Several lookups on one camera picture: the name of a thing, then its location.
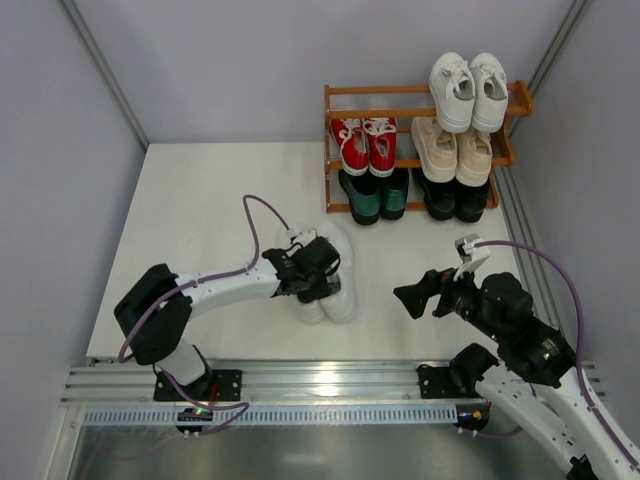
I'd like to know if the large white sneaker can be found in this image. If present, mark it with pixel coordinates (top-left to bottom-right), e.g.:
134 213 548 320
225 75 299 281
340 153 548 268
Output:
316 221 357 324
275 229 325 325

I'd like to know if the wooden shoe shelf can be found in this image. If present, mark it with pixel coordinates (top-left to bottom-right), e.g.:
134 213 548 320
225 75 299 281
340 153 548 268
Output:
323 79 534 215

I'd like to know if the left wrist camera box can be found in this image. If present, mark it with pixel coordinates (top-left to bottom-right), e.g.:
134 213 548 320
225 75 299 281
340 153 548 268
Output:
284 228 318 249

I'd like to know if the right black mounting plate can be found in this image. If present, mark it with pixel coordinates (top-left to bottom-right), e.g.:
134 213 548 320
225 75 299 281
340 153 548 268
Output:
416 364 465 400

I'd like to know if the small white sneaker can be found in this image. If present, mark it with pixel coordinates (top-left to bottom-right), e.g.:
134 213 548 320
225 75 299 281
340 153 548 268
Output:
470 53 509 133
429 52 475 134

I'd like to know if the black mounting plate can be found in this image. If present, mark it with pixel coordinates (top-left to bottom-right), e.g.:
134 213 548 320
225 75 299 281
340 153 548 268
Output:
153 369 242 403
416 364 465 400

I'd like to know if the green loafer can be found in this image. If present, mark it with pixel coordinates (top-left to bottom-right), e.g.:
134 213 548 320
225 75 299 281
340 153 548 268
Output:
338 170 382 226
379 169 409 221

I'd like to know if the perforated cable duct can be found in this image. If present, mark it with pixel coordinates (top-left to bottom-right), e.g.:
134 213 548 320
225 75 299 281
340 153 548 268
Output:
83 403 458 429

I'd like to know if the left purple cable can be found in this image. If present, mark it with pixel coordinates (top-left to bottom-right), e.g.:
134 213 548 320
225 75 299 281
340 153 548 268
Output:
117 193 296 435

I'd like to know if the black loafer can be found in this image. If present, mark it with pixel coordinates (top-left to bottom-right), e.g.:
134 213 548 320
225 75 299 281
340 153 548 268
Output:
454 181 490 223
412 169 456 221

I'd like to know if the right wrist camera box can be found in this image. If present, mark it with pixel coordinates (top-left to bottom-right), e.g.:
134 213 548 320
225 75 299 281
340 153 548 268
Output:
454 234 490 281

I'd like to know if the red canvas sneaker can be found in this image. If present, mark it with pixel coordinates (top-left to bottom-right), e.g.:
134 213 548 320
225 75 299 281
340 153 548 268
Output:
363 117 397 178
330 119 369 176

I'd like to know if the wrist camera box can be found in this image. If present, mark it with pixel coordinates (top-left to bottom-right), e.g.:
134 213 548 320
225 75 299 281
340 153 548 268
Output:
454 234 490 281
284 228 318 249

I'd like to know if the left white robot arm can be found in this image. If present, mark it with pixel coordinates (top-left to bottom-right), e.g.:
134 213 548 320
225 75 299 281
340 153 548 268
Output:
114 230 353 402

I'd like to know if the aluminium rail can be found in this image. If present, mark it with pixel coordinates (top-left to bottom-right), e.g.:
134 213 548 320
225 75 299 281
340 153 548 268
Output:
62 357 609 404

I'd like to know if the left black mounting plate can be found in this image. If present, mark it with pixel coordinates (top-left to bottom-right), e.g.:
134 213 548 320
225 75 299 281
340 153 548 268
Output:
153 369 242 403

